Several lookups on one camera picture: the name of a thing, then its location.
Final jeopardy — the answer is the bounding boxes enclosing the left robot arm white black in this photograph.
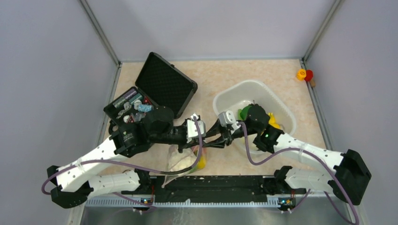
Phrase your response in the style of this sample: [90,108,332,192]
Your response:
[47,106,206,209]

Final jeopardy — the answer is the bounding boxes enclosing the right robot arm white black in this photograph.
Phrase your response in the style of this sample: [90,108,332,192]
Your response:
[205,104,372,205]

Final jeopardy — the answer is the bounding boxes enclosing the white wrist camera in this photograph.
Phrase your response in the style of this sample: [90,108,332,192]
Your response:
[218,110,240,133]
[186,113,206,143]

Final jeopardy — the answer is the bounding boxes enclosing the white oval plastic basket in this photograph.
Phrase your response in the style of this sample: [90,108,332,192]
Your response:
[213,80,297,155]

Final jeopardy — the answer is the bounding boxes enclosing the black poker chip case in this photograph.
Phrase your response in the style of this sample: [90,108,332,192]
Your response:
[103,52,198,134]

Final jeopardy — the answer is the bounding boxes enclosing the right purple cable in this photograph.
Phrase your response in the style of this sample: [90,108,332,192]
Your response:
[237,121,360,225]

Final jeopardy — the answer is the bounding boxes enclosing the clear pink-dotted zip bag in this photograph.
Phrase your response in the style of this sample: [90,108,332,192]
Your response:
[161,145,207,188]

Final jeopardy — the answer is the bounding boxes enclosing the yellow toy bell pepper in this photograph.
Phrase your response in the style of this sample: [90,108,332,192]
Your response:
[268,112,281,129]

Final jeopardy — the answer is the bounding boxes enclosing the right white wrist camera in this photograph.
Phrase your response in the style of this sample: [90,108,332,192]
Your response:
[218,110,240,133]

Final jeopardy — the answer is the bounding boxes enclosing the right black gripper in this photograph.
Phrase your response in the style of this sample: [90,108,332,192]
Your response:
[202,119,259,148]

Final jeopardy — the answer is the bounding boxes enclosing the orange toy piece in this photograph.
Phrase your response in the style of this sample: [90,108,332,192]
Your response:
[296,69,306,81]

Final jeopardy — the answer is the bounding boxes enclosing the red toy piece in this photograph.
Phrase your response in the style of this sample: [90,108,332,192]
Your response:
[304,69,314,82]

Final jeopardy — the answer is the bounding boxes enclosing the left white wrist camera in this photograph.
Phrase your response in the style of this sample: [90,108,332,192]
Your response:
[186,113,206,143]

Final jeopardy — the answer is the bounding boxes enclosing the white toy cauliflower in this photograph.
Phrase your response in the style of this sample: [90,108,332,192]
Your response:
[168,150,196,172]

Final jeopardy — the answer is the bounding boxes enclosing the green toy bok choy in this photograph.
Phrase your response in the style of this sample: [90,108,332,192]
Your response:
[237,104,253,120]

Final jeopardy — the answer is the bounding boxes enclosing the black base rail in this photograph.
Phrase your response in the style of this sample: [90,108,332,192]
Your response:
[123,175,307,203]

